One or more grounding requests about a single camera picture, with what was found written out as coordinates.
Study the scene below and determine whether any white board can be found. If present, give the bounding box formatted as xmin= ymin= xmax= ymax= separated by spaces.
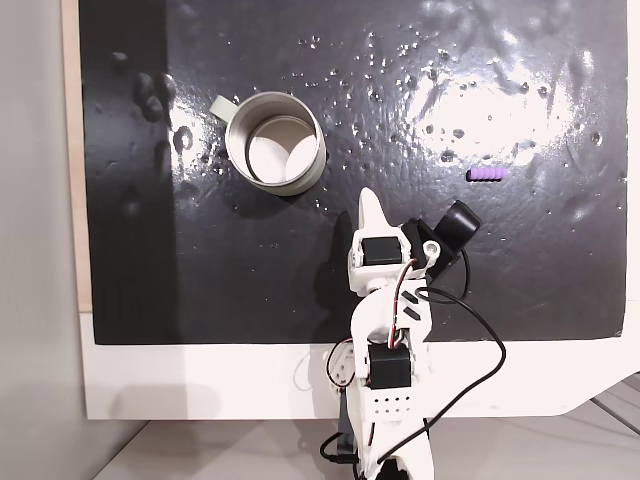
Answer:
xmin=78 ymin=0 xmax=640 ymax=422

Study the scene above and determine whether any black glossy table mat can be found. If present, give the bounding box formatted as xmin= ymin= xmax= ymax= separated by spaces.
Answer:
xmin=78 ymin=0 xmax=630 ymax=346

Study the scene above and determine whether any black oval camera box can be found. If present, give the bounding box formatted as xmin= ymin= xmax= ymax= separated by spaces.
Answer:
xmin=424 ymin=199 xmax=483 ymax=282

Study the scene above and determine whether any grey-green metal mug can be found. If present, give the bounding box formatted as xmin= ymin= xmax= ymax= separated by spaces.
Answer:
xmin=209 ymin=91 xmax=327 ymax=197

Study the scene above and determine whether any purple ribbed pen grip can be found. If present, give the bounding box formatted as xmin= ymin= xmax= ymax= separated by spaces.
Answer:
xmin=466 ymin=167 xmax=509 ymax=182

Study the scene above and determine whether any tan wooden board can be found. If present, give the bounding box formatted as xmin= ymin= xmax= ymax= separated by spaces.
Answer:
xmin=60 ymin=0 xmax=94 ymax=315

